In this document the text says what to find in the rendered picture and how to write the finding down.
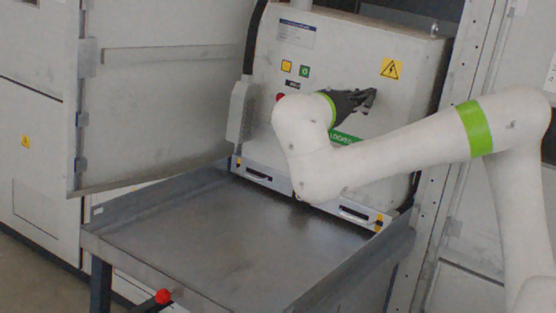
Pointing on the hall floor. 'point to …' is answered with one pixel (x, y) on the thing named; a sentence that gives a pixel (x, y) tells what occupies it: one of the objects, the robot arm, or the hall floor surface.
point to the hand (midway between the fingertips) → (366, 95)
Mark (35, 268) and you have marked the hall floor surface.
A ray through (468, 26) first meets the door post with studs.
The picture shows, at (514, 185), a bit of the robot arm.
